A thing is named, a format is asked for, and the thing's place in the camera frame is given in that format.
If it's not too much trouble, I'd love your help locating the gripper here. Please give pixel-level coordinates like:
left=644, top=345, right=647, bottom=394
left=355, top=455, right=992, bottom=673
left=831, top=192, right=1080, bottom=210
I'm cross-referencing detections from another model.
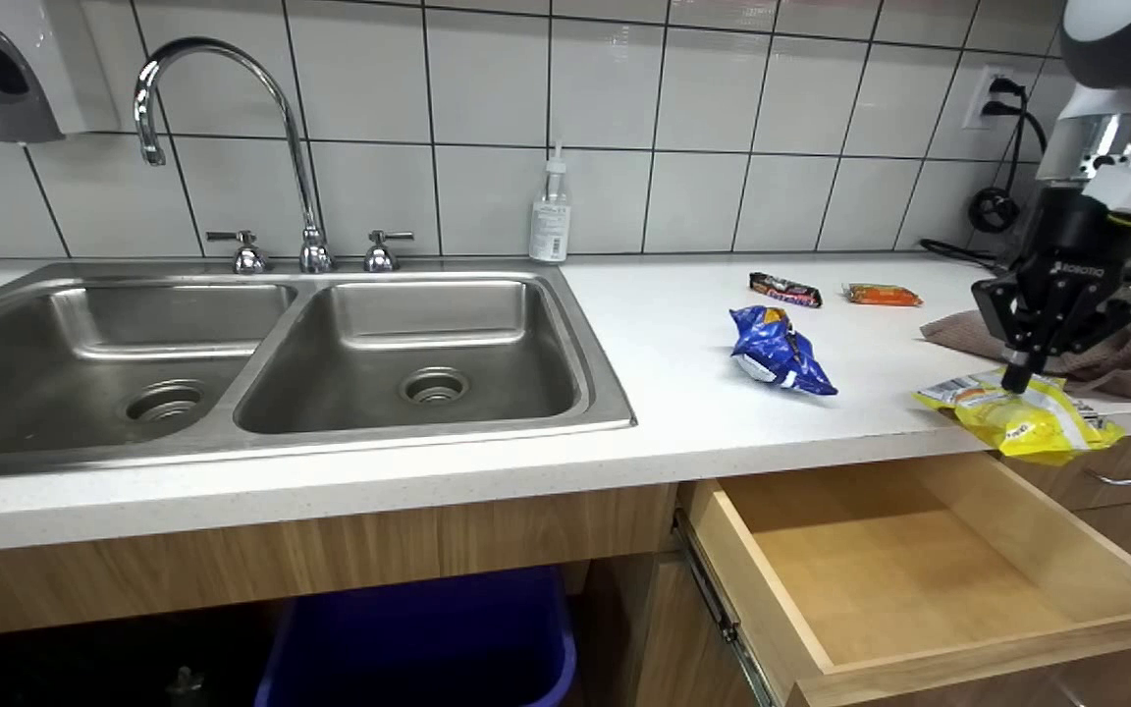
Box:
left=971, top=185, right=1131, bottom=395

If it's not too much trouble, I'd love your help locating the yellow snack bag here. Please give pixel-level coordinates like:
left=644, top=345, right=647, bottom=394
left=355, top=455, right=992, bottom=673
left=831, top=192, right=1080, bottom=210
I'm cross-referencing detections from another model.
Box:
left=913, top=370, right=1127, bottom=465

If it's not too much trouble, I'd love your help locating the brown cloth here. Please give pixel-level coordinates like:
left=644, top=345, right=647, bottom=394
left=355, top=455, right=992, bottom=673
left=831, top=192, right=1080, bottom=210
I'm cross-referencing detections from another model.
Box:
left=920, top=309, right=1131, bottom=408

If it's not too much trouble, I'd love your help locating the orange candy bar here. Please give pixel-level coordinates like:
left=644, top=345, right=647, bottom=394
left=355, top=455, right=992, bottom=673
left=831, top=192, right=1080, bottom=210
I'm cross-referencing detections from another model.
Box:
left=841, top=282, right=925, bottom=308

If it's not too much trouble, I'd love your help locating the dark candy bar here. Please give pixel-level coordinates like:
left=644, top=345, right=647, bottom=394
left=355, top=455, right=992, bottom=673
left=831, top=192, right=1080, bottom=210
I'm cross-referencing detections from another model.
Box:
left=747, top=271, right=825, bottom=309

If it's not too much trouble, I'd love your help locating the blue snack bag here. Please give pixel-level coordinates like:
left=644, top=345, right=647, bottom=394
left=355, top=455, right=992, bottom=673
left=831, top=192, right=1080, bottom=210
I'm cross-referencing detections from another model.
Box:
left=728, top=304, right=839, bottom=398

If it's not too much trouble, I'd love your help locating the open wooden drawer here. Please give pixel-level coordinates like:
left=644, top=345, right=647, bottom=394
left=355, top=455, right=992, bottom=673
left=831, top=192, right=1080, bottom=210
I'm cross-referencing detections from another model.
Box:
left=673, top=450, right=1131, bottom=707

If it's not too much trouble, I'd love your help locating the clear pump bottle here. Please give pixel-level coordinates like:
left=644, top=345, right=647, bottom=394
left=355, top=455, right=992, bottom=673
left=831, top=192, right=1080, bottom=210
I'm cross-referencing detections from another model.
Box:
left=528, top=136, right=573, bottom=265

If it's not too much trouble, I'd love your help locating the chrome tap lever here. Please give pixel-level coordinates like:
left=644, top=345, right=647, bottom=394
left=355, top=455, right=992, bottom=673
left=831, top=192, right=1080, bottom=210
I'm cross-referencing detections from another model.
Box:
left=361, top=229, right=417, bottom=274
left=204, top=229, right=273, bottom=275

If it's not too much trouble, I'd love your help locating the blue bin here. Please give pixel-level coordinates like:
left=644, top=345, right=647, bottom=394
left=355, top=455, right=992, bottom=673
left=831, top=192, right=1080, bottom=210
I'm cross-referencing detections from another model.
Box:
left=252, top=564, right=579, bottom=707

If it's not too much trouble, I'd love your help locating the chrome tap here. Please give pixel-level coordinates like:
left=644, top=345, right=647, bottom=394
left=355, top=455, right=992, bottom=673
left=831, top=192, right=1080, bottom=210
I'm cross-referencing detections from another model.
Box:
left=133, top=36, right=337, bottom=275

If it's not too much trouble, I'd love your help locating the steel double sink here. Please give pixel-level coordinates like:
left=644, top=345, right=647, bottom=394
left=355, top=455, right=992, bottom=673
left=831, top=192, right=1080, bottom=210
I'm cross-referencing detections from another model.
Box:
left=0, top=258, right=638, bottom=483

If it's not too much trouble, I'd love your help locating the black cable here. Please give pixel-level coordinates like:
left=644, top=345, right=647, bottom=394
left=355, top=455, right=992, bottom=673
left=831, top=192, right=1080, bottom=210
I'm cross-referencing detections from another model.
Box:
left=918, top=77, right=1050, bottom=273

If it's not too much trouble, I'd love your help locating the wall socket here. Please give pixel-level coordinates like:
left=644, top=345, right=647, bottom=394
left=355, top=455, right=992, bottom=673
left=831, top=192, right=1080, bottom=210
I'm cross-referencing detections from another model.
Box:
left=962, top=64, right=1019, bottom=132

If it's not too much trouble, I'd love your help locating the wall soap dispenser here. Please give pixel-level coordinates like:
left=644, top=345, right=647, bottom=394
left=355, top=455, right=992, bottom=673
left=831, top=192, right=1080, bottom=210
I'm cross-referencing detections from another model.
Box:
left=0, top=0, right=122, bottom=146

